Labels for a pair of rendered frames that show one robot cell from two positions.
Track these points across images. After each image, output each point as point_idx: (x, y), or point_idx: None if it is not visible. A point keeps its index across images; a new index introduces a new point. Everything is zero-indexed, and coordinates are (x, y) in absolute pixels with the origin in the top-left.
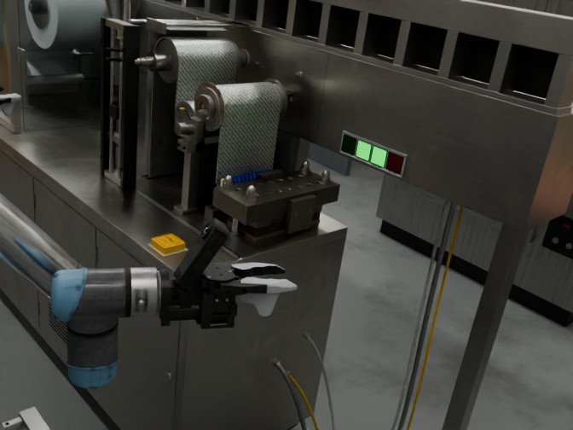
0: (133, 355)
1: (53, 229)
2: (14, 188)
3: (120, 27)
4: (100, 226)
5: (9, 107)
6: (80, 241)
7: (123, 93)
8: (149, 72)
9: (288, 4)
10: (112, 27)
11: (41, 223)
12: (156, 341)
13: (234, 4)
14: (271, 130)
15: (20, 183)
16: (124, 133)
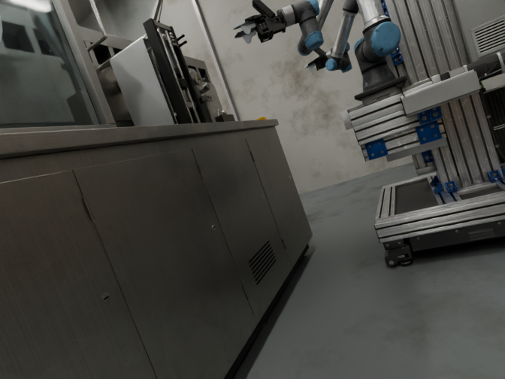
0: (282, 192)
1: (225, 177)
2: (169, 191)
3: (167, 27)
4: (246, 135)
5: (246, 38)
6: (243, 160)
7: (186, 68)
8: (152, 70)
9: None
10: (161, 26)
11: (214, 187)
12: (282, 168)
13: (93, 54)
14: None
15: (177, 171)
16: (197, 94)
